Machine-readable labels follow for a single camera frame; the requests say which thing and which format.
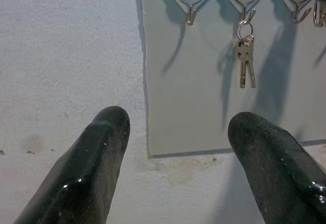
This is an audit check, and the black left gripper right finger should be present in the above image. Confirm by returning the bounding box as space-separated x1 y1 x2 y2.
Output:
227 111 326 224

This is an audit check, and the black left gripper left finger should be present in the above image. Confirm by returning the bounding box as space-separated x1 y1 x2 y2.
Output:
12 106 131 224

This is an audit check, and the silver key bunch with ring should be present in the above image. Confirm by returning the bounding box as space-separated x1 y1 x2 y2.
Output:
234 20 257 89

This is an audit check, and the grey wall board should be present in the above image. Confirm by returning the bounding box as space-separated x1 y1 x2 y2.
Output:
134 0 326 158

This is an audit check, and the silver metal key ring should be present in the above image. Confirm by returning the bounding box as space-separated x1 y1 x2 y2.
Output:
312 0 326 28

